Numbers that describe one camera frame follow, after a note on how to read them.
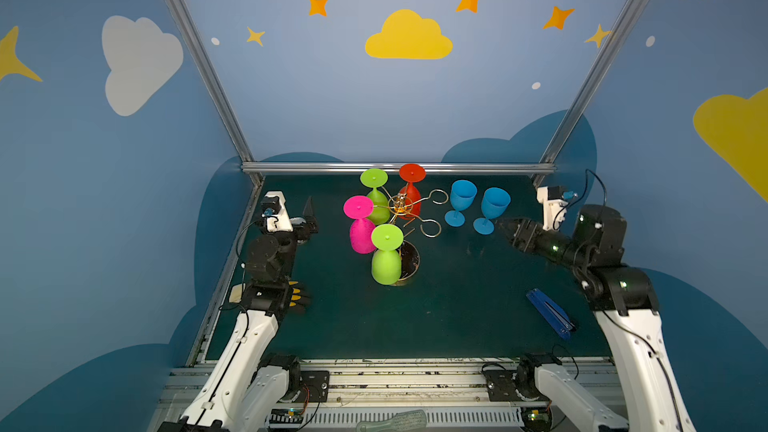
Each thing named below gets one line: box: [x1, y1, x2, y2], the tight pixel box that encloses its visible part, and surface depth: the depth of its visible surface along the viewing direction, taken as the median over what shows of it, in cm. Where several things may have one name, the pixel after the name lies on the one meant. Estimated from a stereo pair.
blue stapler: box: [526, 288, 577, 341], surface depth 88 cm
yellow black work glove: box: [229, 280, 312, 314], surface depth 57 cm
